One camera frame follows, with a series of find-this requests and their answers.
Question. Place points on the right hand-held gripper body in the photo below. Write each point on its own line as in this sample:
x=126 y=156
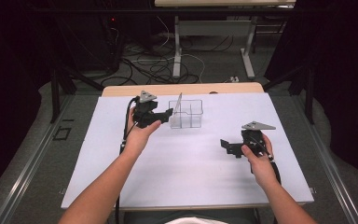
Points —
x=254 y=141

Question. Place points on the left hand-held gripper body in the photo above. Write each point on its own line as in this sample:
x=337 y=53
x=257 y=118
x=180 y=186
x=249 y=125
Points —
x=144 y=113

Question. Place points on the clear plastic pen organizer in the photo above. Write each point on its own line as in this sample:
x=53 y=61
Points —
x=188 y=115

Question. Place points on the person's left hand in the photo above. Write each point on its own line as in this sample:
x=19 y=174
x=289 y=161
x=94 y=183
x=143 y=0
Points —
x=140 y=138

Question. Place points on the person's right hand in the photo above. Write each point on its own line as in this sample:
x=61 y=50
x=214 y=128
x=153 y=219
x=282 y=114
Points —
x=261 y=169

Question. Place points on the wooden table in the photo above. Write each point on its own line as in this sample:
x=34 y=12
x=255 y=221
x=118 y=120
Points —
x=180 y=88

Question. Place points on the white table cover sheet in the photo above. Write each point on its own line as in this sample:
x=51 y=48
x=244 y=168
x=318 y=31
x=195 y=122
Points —
x=183 y=174

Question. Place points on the white power plug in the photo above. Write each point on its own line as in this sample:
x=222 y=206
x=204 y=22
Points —
x=234 y=79

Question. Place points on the black metal stand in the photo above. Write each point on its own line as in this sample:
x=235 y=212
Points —
x=56 y=93
x=309 y=93

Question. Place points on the person's white shirt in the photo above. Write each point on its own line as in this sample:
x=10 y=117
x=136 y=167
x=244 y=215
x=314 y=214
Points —
x=195 y=221

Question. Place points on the black computer tower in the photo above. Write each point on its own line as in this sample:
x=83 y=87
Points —
x=90 y=43

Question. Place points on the dark curtain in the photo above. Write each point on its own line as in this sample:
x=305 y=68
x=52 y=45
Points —
x=9 y=77
x=348 y=77

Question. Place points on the aluminium floor rail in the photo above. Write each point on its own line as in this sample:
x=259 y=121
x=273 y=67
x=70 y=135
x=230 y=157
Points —
x=28 y=168
x=332 y=168

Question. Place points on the white metal frame desk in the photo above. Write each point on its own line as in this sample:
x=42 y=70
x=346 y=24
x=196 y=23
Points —
x=214 y=28

